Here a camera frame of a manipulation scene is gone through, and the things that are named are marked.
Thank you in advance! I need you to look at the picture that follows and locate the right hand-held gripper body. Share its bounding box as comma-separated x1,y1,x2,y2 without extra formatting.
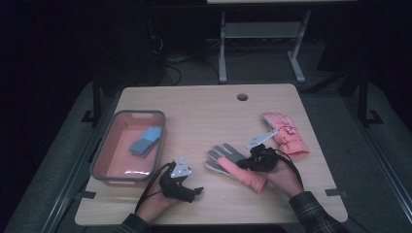
245,129,280,173

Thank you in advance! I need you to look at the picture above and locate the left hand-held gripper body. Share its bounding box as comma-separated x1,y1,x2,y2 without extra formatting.
158,156,196,204

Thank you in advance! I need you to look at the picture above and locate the pink glove with grey palm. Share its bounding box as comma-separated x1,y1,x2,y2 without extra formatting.
204,143,268,194

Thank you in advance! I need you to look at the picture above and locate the blue grey dotted knit glove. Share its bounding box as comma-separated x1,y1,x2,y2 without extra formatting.
128,126,163,155

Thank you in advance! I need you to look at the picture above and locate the pink basin with grey rim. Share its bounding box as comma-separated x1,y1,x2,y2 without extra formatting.
89,109,167,188

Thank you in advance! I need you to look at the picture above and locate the person's right hand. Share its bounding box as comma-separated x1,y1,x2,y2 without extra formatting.
264,157,306,199

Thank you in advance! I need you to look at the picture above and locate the person's left hand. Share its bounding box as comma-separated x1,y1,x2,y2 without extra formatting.
134,179,183,224

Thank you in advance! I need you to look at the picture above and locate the pink padded glove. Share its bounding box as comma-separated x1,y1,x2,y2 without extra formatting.
261,111,310,159

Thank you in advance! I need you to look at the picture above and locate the black stand leg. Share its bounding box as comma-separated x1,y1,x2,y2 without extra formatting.
356,66,385,128
80,72,102,126

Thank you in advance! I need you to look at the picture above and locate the grey metal stand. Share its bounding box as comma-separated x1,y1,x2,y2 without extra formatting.
218,9,312,84

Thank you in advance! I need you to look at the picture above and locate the right hand-held gripper cable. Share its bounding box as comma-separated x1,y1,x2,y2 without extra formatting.
273,148,305,189

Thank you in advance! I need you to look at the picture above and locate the bundle of floor cables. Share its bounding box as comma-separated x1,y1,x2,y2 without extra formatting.
149,34,222,87

